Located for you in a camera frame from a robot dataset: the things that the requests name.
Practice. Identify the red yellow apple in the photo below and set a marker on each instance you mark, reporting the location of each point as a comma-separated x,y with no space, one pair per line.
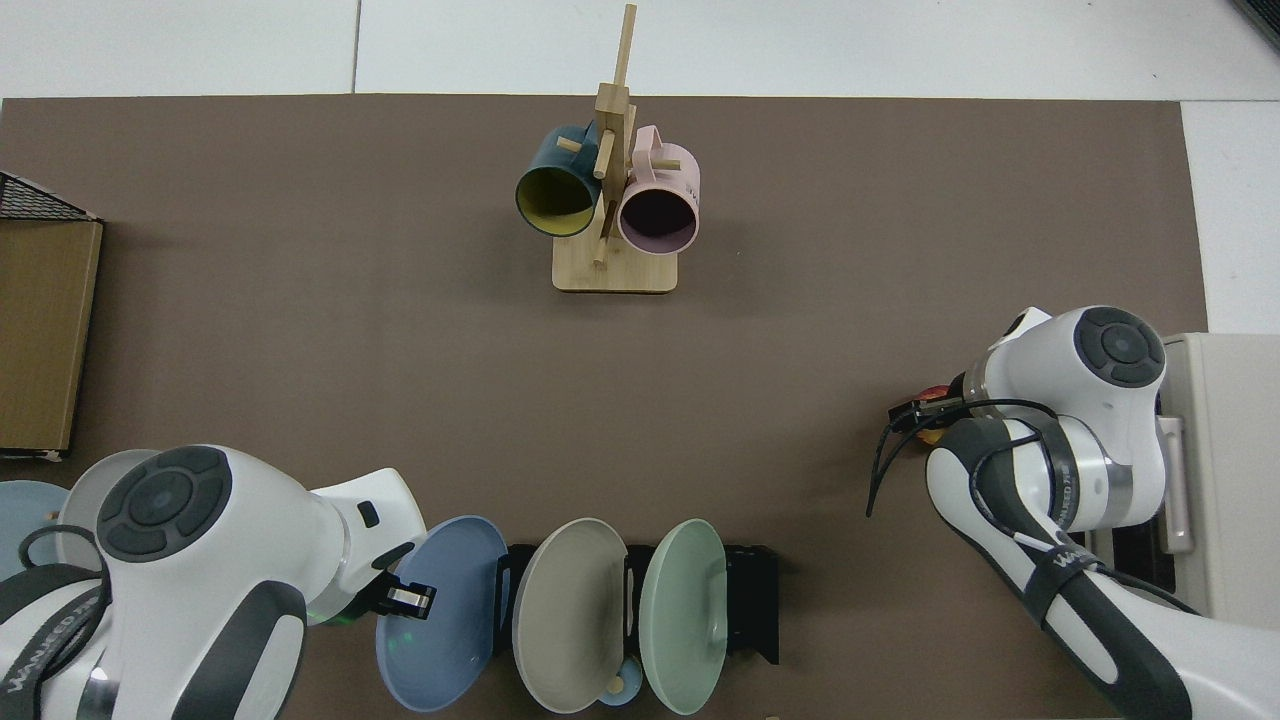
933,391

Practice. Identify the beige plate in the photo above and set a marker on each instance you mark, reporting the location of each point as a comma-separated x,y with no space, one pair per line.
570,620

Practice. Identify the black dish rack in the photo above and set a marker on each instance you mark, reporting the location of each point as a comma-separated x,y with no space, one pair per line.
755,600

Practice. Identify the green plate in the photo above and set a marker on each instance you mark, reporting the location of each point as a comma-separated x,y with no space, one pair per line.
680,620

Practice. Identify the grey plate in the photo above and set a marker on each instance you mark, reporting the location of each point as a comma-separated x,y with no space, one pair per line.
85,485

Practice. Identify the light blue plate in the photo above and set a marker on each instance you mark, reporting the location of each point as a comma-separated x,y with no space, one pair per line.
20,520

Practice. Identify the small blue round thing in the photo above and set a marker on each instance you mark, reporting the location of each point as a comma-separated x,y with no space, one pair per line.
628,690

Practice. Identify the brown table cloth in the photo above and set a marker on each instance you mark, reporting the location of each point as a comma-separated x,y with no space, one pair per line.
400,380

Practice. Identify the pale toaster oven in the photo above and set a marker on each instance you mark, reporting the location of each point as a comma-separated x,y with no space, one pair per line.
1240,450

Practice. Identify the wooden cup stand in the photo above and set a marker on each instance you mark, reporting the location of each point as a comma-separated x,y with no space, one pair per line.
612,270

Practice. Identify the pink cup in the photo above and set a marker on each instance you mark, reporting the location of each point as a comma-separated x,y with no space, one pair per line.
670,170

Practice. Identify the dark teal cup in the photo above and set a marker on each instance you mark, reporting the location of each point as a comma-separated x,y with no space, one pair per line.
555,160

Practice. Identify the dark grey slatted object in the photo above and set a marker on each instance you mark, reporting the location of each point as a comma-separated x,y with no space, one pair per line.
1265,15

